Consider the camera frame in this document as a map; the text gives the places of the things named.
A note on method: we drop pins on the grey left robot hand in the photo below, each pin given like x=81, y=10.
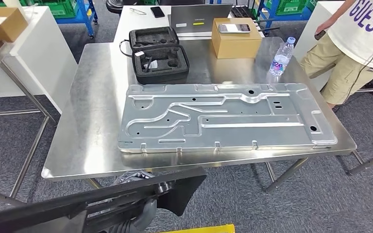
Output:
x=148, y=212

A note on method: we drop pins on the black plastic plate part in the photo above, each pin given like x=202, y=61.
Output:
x=45, y=205

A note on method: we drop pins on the yellow floor tape square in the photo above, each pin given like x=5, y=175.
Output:
x=205, y=229

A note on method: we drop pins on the stamped sheet metal panel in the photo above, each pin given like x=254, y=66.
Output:
x=238, y=128

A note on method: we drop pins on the black foam tool case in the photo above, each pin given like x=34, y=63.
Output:
x=180, y=74

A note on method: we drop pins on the brown cardboard box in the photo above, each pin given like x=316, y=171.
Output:
x=234, y=46
x=6, y=25

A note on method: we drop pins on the clear plastic water bottle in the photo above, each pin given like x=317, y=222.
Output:
x=279, y=61

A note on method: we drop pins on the black phone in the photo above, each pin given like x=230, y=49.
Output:
x=157, y=12

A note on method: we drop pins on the eyeglasses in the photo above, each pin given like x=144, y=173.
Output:
x=138, y=11

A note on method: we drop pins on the silver phone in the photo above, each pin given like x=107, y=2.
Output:
x=234, y=28

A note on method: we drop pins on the grey flat board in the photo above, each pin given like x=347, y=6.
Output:
x=199, y=14

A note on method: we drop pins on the blue steel crate rack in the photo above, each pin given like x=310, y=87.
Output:
x=263, y=11
x=88, y=16

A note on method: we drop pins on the black round stool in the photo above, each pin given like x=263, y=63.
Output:
x=115, y=6

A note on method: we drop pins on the black router with antennas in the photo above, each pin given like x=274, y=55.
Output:
x=242, y=12

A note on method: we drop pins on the black handheld device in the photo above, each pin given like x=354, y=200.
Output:
x=320, y=34

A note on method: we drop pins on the person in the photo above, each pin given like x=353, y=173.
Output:
x=357, y=32

